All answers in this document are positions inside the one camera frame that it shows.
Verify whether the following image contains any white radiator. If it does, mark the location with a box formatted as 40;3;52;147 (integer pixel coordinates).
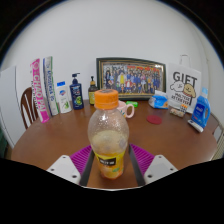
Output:
214;128;224;160

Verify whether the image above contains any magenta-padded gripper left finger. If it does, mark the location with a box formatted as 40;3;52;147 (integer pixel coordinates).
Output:
46;144;96;187

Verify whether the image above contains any brown wooden chair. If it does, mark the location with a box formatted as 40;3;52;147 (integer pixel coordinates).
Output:
20;87;39;130

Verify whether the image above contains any framed group photo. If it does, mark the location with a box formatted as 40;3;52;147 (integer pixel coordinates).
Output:
96;57;167;101

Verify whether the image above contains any white board panel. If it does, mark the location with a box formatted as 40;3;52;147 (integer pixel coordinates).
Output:
0;65;18;148

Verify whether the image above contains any small floral packet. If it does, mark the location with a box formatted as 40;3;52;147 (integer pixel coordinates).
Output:
169;107;185;118

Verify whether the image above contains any green soap bar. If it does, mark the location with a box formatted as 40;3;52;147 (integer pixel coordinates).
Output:
125;100;139;108

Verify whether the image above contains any pink-white tall box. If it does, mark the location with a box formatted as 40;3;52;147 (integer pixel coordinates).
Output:
29;58;51;124

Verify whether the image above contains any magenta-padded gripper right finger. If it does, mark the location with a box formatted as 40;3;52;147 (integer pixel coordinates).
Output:
129;143;178;187

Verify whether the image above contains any white remote control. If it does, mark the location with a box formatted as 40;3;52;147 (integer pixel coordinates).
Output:
187;119;204;133

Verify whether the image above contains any white blue-capped shampoo bottle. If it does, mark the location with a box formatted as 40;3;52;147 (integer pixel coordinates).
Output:
55;80;73;114

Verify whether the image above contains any white paper gift bag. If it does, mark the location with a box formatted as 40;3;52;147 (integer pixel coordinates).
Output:
166;54;203;114

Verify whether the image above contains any green-white tall box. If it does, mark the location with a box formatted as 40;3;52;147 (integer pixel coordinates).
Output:
42;56;61;117

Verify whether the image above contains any pink mug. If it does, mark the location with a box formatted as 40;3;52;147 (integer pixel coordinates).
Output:
117;100;135;119

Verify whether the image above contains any dark blue pump bottle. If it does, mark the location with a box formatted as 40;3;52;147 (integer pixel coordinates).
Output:
69;72;85;111

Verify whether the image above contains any brown yellow pump bottle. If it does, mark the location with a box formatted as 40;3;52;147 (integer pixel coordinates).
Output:
87;75;99;106

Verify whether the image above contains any round red coaster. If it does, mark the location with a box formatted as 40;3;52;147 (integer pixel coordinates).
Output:
146;114;163;126

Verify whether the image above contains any blue detergent bottle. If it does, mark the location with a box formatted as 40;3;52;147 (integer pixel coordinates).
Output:
190;87;212;129

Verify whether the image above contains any orange-capped juice bottle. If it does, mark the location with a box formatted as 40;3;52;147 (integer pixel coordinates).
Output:
87;88;130;180

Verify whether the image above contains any blue-white tissue pack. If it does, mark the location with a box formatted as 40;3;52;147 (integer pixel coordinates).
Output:
148;90;170;110

